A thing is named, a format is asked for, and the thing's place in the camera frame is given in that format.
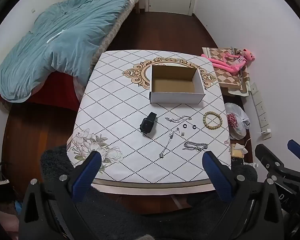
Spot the white power strip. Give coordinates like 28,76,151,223
249,82,272,140

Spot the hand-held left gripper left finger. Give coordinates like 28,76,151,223
18,151,102,240

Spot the thin silver chain bracelet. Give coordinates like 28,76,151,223
165,115,192,123

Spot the white plastic bag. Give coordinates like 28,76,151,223
224,102,251,141

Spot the dark fuzzy clothing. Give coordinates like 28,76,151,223
40,145,258,240

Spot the beige beaded bracelet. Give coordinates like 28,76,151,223
203,111,223,131

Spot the white cardboard box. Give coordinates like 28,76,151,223
149,65,206,104

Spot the red bed skirt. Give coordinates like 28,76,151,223
0,71,81,111

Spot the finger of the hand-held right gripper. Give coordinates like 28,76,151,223
287,139,300,174
255,143,288,178

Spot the pink plush toy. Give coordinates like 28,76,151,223
201,48,255,75

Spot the silver pendant necklace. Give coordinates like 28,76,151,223
158,130,176,159

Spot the light blue duvet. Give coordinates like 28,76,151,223
0,0,143,103

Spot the yellow packet with tissue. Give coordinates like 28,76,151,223
229,142,248,159

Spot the brown checkered mat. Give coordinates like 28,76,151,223
202,46,251,97

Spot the chunky silver chain bracelet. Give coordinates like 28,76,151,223
182,141,209,152

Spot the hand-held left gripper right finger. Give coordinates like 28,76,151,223
202,151,285,240

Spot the black smartwatch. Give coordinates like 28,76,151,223
140,112,157,133

